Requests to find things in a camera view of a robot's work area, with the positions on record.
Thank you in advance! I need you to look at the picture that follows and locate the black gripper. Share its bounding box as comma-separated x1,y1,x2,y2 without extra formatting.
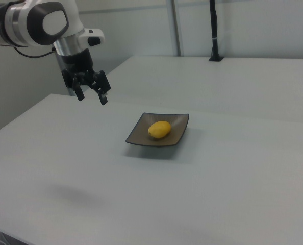
59,48,112,106

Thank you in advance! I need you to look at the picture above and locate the yellow potato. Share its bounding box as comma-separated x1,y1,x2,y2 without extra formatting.
147,120,172,140

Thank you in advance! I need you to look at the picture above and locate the square brown ceramic plate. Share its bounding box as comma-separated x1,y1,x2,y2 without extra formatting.
125,112,190,148

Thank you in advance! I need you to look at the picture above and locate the black pole with base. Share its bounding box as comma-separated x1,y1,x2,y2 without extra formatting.
208,0,224,62

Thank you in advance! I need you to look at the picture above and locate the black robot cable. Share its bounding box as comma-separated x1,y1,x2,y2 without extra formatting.
12,45,57,59

